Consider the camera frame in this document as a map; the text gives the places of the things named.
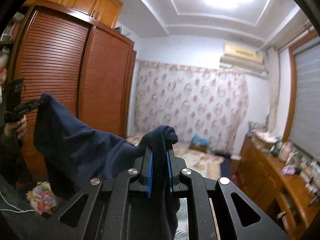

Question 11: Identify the palm leaf floral bedspread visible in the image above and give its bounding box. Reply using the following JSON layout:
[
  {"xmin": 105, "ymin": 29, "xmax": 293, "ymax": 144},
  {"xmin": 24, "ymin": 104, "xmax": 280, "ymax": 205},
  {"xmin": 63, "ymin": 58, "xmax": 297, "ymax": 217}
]
[{"xmin": 36, "ymin": 147, "xmax": 222, "ymax": 239}]

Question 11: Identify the purple small item on sideboard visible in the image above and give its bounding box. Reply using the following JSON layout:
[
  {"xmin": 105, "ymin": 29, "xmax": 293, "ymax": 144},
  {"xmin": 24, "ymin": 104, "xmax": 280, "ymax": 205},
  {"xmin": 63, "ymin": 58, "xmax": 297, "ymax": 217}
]
[{"xmin": 281, "ymin": 164, "xmax": 296, "ymax": 176}]

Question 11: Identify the circle-patterned sheer curtain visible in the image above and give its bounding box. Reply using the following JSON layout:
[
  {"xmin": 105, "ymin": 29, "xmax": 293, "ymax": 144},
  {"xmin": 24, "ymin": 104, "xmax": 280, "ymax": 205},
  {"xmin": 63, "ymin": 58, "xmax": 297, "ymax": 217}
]
[{"xmin": 134, "ymin": 60, "xmax": 248, "ymax": 154}]

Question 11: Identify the flat cardboard box on sideboard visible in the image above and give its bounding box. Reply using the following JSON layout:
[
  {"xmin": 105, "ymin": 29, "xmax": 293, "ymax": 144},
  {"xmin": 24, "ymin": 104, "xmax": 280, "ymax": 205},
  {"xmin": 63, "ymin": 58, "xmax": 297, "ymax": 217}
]
[{"xmin": 252, "ymin": 131, "xmax": 277, "ymax": 150}]

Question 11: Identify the pink bottle on sideboard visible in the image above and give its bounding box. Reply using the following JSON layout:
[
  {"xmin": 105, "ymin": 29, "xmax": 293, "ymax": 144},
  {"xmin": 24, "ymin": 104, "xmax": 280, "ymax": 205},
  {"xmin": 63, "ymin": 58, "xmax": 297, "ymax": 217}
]
[{"xmin": 279, "ymin": 141, "xmax": 292, "ymax": 163}]

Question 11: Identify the person's left hand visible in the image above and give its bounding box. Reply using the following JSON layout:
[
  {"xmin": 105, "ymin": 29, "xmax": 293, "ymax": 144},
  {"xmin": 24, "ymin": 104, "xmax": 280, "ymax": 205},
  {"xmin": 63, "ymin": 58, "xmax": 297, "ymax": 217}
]
[{"xmin": 4, "ymin": 115, "xmax": 27, "ymax": 139}]

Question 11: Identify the white cable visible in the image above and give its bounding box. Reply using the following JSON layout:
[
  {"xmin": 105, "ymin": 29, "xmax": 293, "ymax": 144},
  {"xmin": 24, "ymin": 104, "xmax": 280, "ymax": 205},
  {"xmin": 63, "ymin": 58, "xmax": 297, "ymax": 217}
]
[{"xmin": 0, "ymin": 189, "xmax": 36, "ymax": 214}]

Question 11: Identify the grey window roller blind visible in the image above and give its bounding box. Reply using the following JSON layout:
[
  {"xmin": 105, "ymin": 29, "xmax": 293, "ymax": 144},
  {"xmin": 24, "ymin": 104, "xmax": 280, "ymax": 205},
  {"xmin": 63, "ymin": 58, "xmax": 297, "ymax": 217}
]
[{"xmin": 289, "ymin": 36, "xmax": 319, "ymax": 160}]

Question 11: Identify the cardboard box with blue cloth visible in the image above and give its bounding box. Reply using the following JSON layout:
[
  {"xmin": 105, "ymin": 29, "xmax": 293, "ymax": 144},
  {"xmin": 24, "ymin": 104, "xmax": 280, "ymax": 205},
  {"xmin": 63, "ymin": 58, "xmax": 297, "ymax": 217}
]
[{"xmin": 189, "ymin": 134, "xmax": 209, "ymax": 153}]

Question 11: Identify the navy blue printed t-shirt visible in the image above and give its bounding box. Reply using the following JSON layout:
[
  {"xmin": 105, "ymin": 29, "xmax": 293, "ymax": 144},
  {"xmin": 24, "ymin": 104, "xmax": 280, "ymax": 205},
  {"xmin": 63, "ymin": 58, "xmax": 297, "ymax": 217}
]
[{"xmin": 34, "ymin": 94, "xmax": 180, "ymax": 239}]

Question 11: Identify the wall air conditioner unit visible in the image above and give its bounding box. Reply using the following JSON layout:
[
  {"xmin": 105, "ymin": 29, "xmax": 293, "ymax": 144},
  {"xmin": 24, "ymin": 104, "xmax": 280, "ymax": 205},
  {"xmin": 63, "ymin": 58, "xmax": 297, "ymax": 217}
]
[{"xmin": 220, "ymin": 43, "xmax": 265, "ymax": 73}]

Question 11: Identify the brown louvered wooden wardrobe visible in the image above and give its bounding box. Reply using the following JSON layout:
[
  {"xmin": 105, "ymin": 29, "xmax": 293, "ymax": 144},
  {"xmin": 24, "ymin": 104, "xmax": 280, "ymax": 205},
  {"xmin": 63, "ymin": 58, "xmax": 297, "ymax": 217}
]
[{"xmin": 6, "ymin": 0, "xmax": 138, "ymax": 188}]

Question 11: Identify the long wooden sideboard cabinet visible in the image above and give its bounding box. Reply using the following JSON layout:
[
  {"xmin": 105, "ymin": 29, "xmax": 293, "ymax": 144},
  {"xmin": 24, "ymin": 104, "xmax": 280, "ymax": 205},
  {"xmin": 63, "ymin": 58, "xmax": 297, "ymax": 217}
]
[{"xmin": 235, "ymin": 137, "xmax": 319, "ymax": 239}]

